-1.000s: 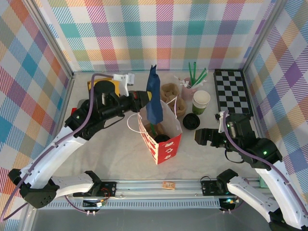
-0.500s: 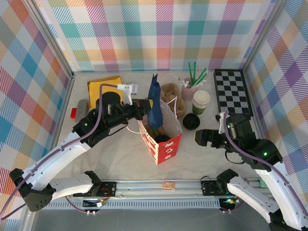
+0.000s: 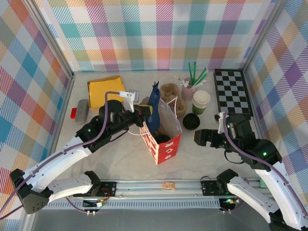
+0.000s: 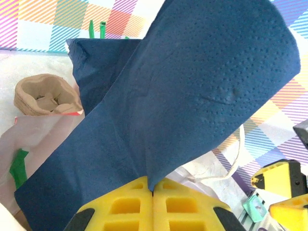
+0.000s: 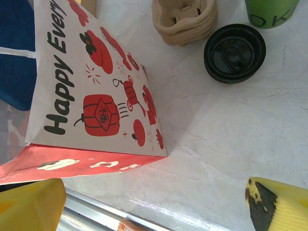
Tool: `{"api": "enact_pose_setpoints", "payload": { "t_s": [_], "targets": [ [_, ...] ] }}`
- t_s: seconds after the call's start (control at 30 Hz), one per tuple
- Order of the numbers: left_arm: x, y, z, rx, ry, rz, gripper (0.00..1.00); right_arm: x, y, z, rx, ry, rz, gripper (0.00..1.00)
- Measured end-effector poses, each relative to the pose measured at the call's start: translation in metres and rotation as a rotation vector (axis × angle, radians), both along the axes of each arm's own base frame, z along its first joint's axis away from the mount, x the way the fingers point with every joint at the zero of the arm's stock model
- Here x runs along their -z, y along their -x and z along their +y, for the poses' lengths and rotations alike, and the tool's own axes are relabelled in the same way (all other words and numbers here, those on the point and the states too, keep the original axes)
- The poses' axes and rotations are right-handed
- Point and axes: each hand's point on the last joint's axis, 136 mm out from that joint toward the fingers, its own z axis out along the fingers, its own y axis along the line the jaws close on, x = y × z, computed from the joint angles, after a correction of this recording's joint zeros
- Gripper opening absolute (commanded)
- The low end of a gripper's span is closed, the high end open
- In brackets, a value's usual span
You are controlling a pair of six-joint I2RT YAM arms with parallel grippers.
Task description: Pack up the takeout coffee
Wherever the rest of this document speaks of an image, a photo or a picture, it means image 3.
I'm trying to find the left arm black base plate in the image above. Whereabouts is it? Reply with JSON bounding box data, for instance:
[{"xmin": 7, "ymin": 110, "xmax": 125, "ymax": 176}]
[{"xmin": 73, "ymin": 181, "xmax": 117, "ymax": 198}]

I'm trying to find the stack of cardboard cup carriers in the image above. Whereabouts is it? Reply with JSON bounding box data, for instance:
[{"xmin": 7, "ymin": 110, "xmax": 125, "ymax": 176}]
[{"xmin": 159, "ymin": 82, "xmax": 188, "ymax": 118}]

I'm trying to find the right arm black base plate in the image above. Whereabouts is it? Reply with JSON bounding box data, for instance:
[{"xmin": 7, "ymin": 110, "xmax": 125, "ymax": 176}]
[{"xmin": 200, "ymin": 178, "xmax": 229, "ymax": 196}]

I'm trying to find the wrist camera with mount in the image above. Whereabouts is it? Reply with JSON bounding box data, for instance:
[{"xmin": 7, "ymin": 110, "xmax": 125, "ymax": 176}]
[
  {"xmin": 118, "ymin": 89, "xmax": 141, "ymax": 113},
  {"xmin": 214, "ymin": 111, "xmax": 230, "ymax": 135}
]

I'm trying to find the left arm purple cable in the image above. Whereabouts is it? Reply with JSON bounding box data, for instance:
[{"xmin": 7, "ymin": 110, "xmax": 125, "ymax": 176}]
[{"xmin": 0, "ymin": 90, "xmax": 122, "ymax": 219}]

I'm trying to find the black grey chessboard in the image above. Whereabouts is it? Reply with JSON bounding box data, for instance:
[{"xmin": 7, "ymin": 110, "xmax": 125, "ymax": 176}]
[{"xmin": 213, "ymin": 68, "xmax": 254, "ymax": 121}]

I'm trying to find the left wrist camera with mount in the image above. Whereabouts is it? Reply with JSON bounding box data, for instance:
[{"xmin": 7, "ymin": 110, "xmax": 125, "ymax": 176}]
[{"xmin": 118, "ymin": 89, "xmax": 141, "ymax": 113}]

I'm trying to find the grey oblong case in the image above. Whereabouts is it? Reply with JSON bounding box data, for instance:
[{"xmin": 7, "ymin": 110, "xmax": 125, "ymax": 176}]
[{"xmin": 75, "ymin": 98, "xmax": 90, "ymax": 125}]

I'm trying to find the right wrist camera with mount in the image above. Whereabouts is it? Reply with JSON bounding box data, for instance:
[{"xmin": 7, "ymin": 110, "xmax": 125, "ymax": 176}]
[{"xmin": 214, "ymin": 111, "xmax": 230, "ymax": 135}]

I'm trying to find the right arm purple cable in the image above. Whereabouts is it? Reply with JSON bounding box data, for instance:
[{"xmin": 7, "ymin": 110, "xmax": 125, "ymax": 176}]
[{"xmin": 223, "ymin": 112, "xmax": 308, "ymax": 216}]

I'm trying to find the small controller board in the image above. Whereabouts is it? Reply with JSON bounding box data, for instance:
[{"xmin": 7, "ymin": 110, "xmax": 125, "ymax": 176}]
[
  {"xmin": 218, "ymin": 197, "xmax": 239, "ymax": 213},
  {"xmin": 82, "ymin": 198, "xmax": 108, "ymax": 209}
]

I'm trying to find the pink holder cup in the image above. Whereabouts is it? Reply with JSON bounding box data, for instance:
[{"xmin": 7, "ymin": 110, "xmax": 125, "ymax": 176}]
[{"xmin": 180, "ymin": 77, "xmax": 199, "ymax": 97}]

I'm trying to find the stack of black cup lids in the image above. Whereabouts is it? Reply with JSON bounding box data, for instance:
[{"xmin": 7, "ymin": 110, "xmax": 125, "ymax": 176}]
[{"xmin": 182, "ymin": 113, "xmax": 201, "ymax": 131}]

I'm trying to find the red white paper bag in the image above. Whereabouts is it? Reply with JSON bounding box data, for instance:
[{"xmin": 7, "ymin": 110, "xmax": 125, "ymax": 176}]
[{"xmin": 127, "ymin": 96, "xmax": 183, "ymax": 166}]

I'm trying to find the black cup lid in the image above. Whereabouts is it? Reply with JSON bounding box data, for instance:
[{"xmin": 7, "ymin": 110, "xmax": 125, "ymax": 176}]
[{"xmin": 155, "ymin": 134, "xmax": 171, "ymax": 144}]

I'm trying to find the grey slotted cable duct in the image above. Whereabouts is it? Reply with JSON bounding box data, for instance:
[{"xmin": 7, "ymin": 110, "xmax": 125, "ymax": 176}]
[{"xmin": 38, "ymin": 201, "xmax": 221, "ymax": 210}]

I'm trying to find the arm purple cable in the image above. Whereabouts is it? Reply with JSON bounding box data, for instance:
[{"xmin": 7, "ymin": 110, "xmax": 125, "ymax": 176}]
[
  {"xmin": 223, "ymin": 112, "xmax": 308, "ymax": 216},
  {"xmin": 0, "ymin": 90, "xmax": 122, "ymax": 219}
]

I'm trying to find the stack of green paper cups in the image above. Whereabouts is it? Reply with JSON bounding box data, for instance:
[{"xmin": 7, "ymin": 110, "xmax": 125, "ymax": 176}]
[{"xmin": 192, "ymin": 90, "xmax": 211, "ymax": 116}]

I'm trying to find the blue paper napkin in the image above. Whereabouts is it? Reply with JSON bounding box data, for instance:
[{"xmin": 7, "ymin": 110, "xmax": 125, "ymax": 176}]
[{"xmin": 147, "ymin": 81, "xmax": 161, "ymax": 133}]

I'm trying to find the aluminium frame post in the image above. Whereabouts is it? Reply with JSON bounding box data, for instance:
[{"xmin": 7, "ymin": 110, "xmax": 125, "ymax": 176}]
[
  {"xmin": 23, "ymin": 0, "xmax": 76, "ymax": 77},
  {"xmin": 242, "ymin": 0, "xmax": 288, "ymax": 73}
]

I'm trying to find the aluminium mounting rail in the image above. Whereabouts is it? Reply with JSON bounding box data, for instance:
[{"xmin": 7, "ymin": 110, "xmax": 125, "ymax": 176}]
[{"xmin": 26, "ymin": 177, "xmax": 294, "ymax": 201}]

